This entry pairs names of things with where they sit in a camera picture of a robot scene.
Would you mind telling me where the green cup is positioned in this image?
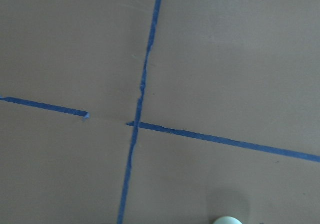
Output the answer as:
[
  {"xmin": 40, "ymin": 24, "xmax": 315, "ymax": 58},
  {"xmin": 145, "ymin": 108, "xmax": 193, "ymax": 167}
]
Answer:
[{"xmin": 212, "ymin": 216, "xmax": 242, "ymax": 224}]

